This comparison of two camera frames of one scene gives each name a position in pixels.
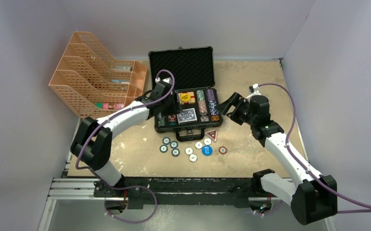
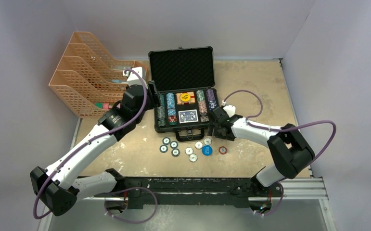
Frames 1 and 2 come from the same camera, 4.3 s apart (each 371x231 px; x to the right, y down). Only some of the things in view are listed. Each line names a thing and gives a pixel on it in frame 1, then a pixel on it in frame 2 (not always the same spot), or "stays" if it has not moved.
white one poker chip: (198, 145) stays
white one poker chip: (207, 141) stays
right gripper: (236, 98) → (216, 134)
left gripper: (175, 108) → (153, 96)
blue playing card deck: (187, 116) stays
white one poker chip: (188, 150) stays
